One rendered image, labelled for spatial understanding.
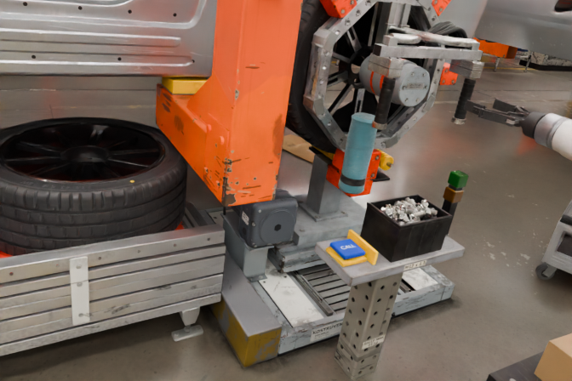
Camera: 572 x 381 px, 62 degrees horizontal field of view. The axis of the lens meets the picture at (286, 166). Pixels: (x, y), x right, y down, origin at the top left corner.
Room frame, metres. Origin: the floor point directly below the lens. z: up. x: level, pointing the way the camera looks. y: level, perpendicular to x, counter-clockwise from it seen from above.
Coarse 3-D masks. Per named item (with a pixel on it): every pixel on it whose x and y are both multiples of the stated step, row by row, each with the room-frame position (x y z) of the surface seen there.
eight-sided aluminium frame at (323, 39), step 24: (360, 0) 1.52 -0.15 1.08; (384, 0) 1.56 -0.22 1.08; (408, 0) 1.61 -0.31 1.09; (336, 24) 1.48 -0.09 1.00; (432, 24) 1.68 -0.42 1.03; (312, 48) 1.49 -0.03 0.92; (312, 72) 1.49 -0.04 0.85; (432, 72) 1.73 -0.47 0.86; (312, 96) 1.46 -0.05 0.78; (432, 96) 1.73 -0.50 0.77; (408, 120) 1.68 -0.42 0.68; (336, 144) 1.53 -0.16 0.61; (384, 144) 1.64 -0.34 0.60
